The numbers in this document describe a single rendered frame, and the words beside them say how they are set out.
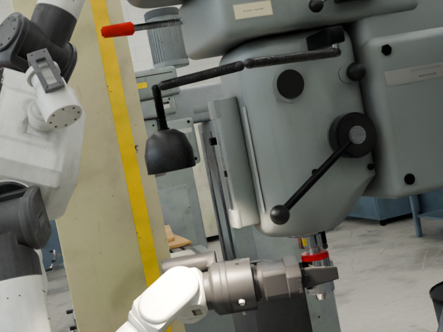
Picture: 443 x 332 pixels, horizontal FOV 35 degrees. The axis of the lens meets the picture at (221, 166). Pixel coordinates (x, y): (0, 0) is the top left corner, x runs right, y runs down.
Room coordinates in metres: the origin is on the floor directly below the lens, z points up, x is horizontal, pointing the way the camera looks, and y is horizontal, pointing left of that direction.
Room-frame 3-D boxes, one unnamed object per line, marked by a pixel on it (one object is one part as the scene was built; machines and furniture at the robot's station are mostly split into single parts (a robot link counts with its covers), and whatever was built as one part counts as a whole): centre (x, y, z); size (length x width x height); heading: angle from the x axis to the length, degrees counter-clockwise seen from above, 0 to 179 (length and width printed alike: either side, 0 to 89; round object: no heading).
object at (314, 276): (1.14, -0.12, 1.23); 0.06 x 0.02 x 0.03; 88
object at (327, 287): (1.17, -0.13, 1.23); 0.05 x 0.05 x 0.06
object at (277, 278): (1.17, -0.04, 1.23); 0.13 x 0.12 x 0.10; 178
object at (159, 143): (1.03, 0.07, 1.49); 0.07 x 0.07 x 0.06
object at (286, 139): (1.17, -0.13, 1.47); 0.21 x 0.19 x 0.32; 16
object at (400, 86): (1.22, -0.31, 1.47); 0.24 x 0.19 x 0.26; 16
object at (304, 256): (1.17, -0.13, 1.26); 0.05 x 0.05 x 0.01
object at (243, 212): (1.14, -0.02, 1.45); 0.04 x 0.04 x 0.21; 16
